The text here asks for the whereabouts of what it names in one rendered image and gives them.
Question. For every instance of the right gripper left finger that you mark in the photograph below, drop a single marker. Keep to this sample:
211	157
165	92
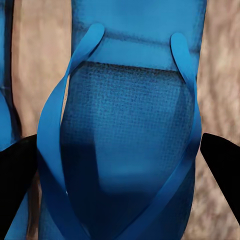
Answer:
18	166

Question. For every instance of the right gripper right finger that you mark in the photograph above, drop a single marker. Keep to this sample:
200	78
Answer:
223	159

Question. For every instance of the sandal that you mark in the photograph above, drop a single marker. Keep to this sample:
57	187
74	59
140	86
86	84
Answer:
121	165
9	133

